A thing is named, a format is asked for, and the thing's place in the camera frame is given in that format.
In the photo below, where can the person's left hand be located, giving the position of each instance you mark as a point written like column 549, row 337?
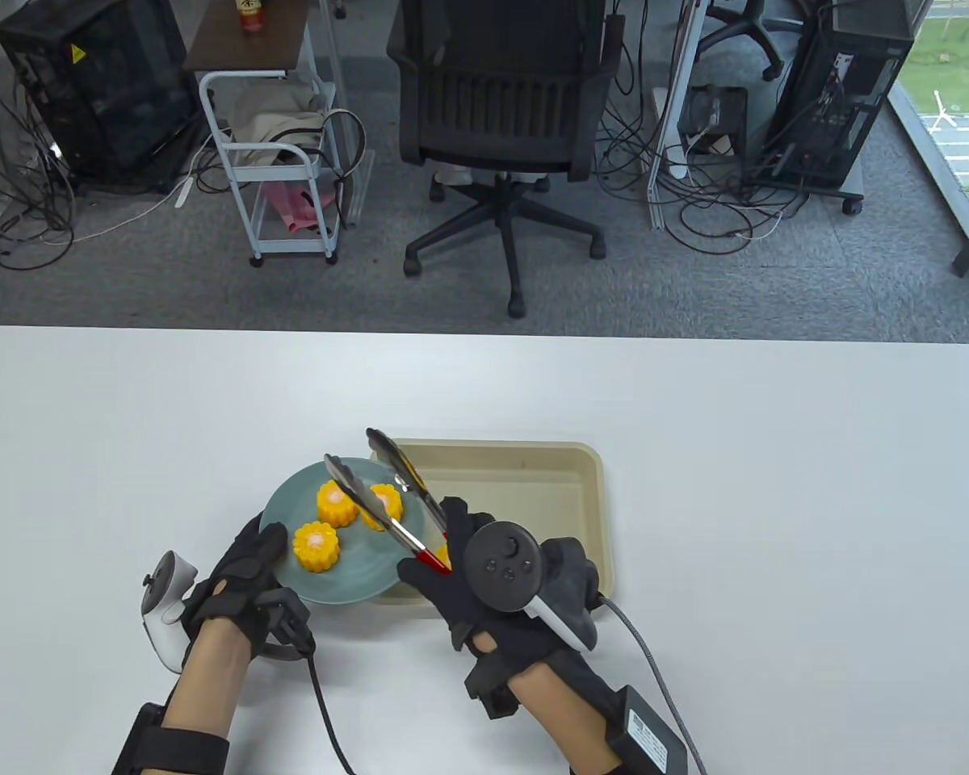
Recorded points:
column 234, row 585

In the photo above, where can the person's right hand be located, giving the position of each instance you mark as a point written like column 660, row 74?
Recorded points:
column 492, row 638

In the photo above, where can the person's left thumb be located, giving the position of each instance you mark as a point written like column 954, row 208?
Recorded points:
column 268, row 549

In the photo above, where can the person's right thumb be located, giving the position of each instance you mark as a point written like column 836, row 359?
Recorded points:
column 424, row 583

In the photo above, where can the teal round plate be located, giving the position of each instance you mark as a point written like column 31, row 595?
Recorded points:
column 363, row 565

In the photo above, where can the person's left forearm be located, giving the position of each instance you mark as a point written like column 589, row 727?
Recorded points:
column 206, row 678

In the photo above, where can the person's right forearm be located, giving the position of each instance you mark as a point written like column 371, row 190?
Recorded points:
column 561, row 718

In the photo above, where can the yellow corn cob piece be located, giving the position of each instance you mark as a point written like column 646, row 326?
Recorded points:
column 337, row 502
column 386, row 508
column 317, row 546

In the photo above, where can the black wrist sensor module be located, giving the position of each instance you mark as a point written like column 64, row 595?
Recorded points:
column 284, row 617

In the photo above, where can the black and white hand controller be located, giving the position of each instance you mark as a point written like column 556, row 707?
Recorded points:
column 501, row 565

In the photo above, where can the beige rectangular tray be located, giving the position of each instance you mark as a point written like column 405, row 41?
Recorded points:
column 525, row 492

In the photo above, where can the black wrist box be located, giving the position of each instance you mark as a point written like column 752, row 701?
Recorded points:
column 650, row 731

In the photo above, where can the pink cloth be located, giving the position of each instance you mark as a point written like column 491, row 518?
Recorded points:
column 295, row 206

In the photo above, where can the white power strip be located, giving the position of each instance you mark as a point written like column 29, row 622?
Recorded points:
column 184, row 190

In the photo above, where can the beige cloth bundle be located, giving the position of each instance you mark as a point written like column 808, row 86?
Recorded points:
column 270, row 121

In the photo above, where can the black office chair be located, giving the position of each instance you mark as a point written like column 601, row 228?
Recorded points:
column 501, row 105

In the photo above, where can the black computer tower yellow sticker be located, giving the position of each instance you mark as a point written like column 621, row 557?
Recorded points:
column 97, row 89

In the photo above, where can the white rolling cart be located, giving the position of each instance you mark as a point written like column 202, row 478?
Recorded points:
column 242, row 48

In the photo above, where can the white desk leg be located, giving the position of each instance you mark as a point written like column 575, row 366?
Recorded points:
column 674, row 105

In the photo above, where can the black box under desk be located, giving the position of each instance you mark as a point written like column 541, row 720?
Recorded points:
column 715, row 117

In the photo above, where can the grey wheeled tower stand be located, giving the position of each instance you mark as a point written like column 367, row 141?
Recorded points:
column 824, row 192

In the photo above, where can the black chair base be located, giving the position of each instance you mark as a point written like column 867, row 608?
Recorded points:
column 747, row 32

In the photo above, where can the black open computer tower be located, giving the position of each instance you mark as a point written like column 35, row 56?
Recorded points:
column 840, row 89

